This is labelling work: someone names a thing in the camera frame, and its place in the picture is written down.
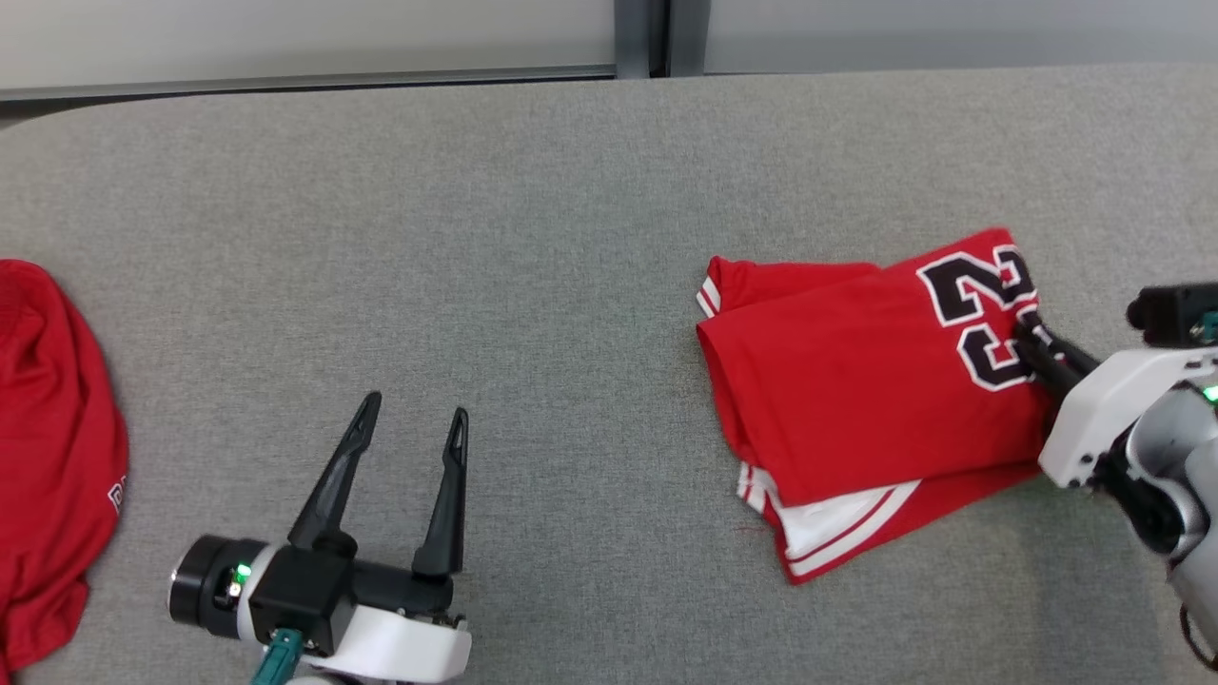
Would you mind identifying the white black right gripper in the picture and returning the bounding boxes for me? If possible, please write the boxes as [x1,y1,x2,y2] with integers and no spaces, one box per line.
[1014,319,1218,491]

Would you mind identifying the grey wall base rail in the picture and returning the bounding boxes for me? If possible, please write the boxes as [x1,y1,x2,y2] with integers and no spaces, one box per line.
[0,65,618,102]

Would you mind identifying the red garment with white lettering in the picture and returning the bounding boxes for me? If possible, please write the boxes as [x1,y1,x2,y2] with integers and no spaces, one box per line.
[0,259,130,672]

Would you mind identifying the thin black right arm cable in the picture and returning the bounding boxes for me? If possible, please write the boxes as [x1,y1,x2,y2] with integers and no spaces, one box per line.
[1178,601,1218,669]

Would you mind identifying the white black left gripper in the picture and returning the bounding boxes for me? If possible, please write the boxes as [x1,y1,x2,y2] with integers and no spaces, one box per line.
[169,390,473,684]

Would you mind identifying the teal left cable plug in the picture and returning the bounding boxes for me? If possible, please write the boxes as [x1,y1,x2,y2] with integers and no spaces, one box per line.
[249,628,304,685]

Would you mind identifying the red basketball jersey number 23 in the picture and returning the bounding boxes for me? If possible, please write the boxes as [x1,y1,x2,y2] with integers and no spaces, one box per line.
[695,226,1059,586]

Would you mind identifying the grey fabric sofa seat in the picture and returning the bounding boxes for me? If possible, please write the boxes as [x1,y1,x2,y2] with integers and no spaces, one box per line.
[0,65,1218,685]

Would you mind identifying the grey partition post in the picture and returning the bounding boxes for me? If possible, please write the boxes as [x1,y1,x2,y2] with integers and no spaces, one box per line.
[666,0,711,77]
[614,0,652,79]

